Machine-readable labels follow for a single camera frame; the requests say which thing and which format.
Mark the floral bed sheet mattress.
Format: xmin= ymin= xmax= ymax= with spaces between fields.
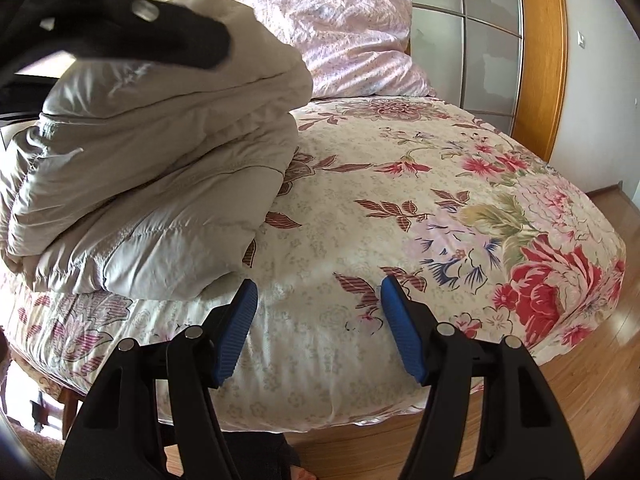
xmin=0 ymin=95 xmax=628 ymax=434

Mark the white puffy down jacket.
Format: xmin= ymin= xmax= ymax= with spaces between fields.
xmin=1 ymin=0 xmax=312 ymax=300

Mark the right lilac floral pillow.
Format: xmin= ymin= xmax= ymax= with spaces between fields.
xmin=238 ymin=0 xmax=435 ymax=100

